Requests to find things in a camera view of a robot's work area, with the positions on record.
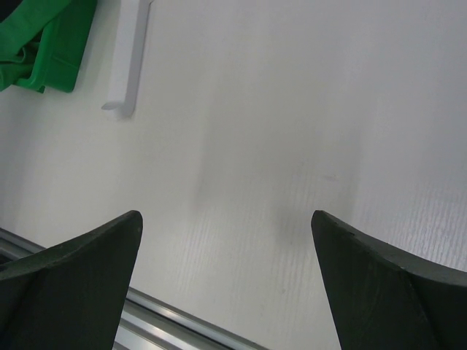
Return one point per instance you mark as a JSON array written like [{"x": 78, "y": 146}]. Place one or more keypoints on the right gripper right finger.
[{"x": 382, "y": 297}]

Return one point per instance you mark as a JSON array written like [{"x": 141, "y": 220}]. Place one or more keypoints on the green garment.
[{"x": 21, "y": 22}]

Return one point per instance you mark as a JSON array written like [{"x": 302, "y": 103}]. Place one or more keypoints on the silver clothes rack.
[{"x": 127, "y": 59}]

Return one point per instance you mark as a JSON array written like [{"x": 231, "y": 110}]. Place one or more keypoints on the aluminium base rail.
[{"x": 140, "y": 327}]

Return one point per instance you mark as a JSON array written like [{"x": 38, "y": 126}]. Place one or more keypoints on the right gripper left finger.
[{"x": 71, "y": 295}]

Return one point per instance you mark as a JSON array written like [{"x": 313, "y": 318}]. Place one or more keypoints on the green plastic bin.
[{"x": 61, "y": 48}]

